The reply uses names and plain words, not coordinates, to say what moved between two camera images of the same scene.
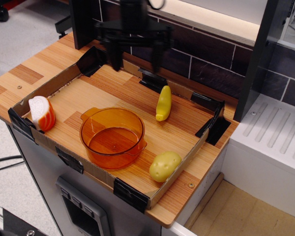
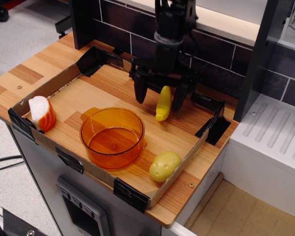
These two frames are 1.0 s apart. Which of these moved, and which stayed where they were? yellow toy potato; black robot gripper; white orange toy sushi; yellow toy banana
Moved: black robot gripper
Stayed: yellow toy potato; yellow toy banana; white orange toy sushi
